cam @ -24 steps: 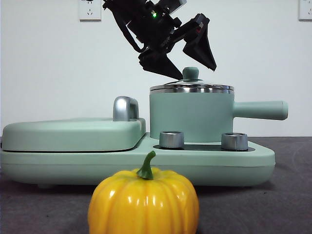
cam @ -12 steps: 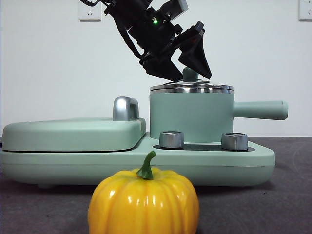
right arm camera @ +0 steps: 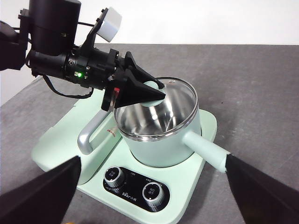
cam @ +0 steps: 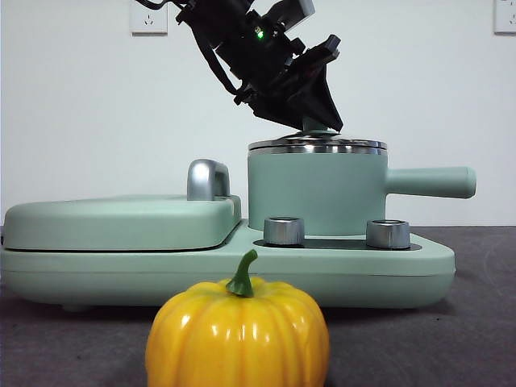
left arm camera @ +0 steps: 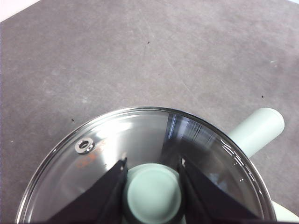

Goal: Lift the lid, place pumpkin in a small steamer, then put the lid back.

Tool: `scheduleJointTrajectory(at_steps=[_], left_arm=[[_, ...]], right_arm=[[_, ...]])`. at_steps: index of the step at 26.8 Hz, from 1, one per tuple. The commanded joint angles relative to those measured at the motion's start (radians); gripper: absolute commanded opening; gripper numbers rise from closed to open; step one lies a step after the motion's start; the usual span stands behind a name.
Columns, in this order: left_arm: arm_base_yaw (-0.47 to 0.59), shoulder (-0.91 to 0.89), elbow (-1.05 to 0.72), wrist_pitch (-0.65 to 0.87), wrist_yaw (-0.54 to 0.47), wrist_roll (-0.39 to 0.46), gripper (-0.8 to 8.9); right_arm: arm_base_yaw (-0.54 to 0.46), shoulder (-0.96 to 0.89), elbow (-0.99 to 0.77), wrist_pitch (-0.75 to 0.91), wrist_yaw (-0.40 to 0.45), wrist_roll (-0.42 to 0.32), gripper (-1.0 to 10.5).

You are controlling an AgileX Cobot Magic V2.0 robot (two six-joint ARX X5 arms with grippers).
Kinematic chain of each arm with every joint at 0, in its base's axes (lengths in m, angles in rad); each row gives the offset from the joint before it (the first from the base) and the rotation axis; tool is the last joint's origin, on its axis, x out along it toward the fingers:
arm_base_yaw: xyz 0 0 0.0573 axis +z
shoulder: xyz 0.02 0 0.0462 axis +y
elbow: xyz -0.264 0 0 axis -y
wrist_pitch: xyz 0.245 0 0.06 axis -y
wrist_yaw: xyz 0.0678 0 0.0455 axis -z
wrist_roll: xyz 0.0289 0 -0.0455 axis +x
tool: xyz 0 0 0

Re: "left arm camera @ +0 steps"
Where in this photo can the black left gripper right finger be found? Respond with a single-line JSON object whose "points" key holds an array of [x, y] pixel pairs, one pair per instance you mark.
{"points": [[210, 200]]}

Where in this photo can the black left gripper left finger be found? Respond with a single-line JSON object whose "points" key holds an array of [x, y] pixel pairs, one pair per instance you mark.
{"points": [[98, 200]]}

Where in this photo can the glass lid with green knob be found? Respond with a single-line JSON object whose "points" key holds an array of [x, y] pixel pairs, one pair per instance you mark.
{"points": [[154, 193]]}

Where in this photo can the mint green breakfast machine base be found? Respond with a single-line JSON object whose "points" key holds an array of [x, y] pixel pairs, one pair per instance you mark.
{"points": [[286, 213]]}

